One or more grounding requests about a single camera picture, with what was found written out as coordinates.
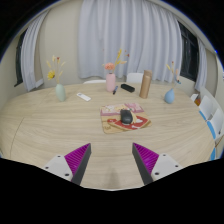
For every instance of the wide white curtain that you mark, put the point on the wide white curtain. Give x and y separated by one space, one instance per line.
130 36

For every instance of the beige dried flower sprigs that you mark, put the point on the beige dried flower sprigs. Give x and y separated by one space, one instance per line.
174 75

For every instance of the yellow dried flower bunch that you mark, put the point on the yellow dried flower bunch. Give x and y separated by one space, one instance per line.
51 74

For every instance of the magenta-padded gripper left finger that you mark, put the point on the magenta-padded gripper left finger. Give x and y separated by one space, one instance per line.
77 159

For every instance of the dark marker pen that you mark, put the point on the dark marker pen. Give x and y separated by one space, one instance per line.
115 90

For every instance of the white remote control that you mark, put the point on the white remote control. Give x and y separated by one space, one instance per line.
83 96

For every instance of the black oblong case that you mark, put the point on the black oblong case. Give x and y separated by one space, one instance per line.
127 88

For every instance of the blue vase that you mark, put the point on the blue vase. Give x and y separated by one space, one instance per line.
169 96

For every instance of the black computer mouse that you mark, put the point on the black computer mouse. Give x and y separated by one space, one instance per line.
126 117

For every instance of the brown thermos bottle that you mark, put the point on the brown thermos bottle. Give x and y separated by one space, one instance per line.
145 85

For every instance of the pale green vase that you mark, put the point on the pale green vase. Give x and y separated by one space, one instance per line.
60 93

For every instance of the pink vase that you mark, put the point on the pink vase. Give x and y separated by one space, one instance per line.
111 83

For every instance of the narrow white curtain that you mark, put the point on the narrow white curtain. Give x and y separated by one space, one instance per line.
31 56
201 66

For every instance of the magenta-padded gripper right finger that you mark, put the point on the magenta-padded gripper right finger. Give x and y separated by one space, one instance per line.
146 159

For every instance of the dark framed window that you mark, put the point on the dark framed window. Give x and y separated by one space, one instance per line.
189 53
19 60

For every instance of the white and blue chair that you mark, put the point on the white and blue chair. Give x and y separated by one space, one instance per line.
206 107
216 124

